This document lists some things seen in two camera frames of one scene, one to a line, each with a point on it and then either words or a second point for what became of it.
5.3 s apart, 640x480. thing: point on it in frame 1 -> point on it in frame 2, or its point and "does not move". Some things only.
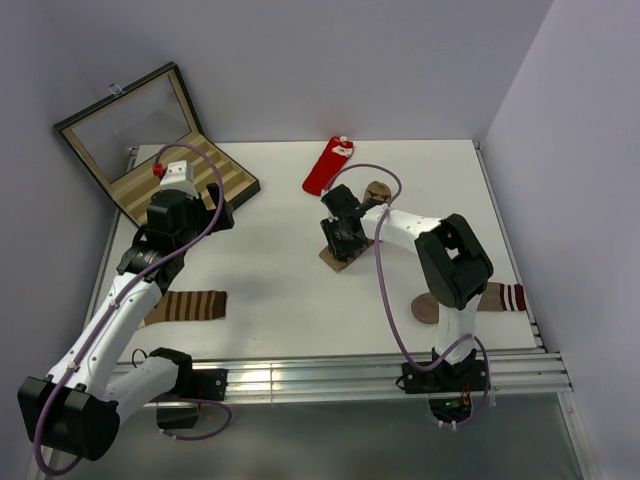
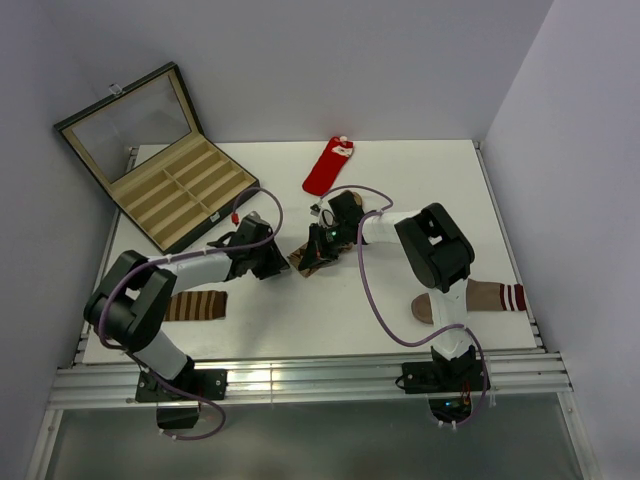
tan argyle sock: x=374 y=191 -> x=296 y=255
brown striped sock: x=188 y=305 does not move
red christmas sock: x=328 y=166 does not move
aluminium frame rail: x=517 y=372 does not move
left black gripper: x=212 y=191 -> x=276 y=262
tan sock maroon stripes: x=497 y=296 does not move
